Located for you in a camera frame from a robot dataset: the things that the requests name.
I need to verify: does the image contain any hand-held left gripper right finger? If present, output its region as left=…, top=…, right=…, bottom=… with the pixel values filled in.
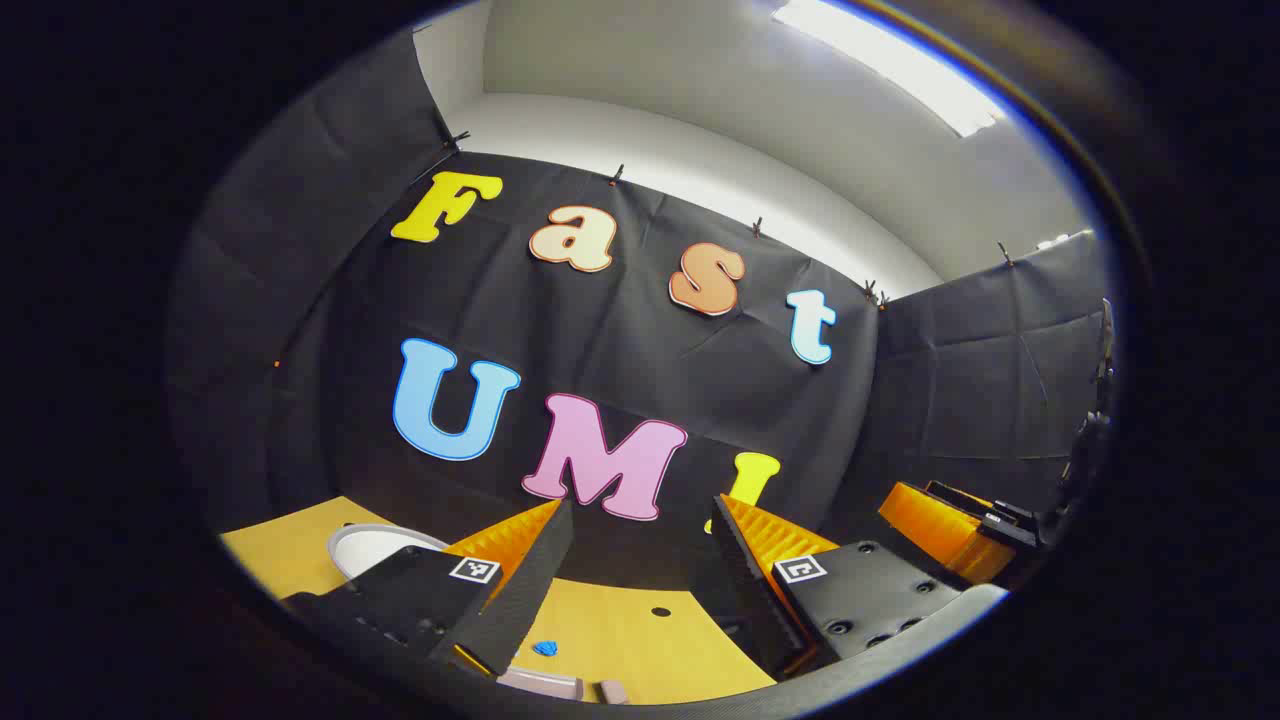
left=690, top=493, right=969, bottom=683

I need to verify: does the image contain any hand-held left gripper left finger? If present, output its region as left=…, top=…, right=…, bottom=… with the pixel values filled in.
left=283, top=498, right=576, bottom=681

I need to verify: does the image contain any lavender dustpan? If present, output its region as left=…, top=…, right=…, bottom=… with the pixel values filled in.
left=497, top=668, right=584, bottom=701

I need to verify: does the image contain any white garbage bin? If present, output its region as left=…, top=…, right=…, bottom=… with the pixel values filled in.
left=327, top=522, right=451, bottom=583

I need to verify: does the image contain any black backdrop cloth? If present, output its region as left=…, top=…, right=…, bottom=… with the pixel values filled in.
left=165, top=30, right=1111, bottom=591

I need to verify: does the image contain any ceiling light panel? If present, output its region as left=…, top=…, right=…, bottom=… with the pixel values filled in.
left=770, top=0, right=1006, bottom=139

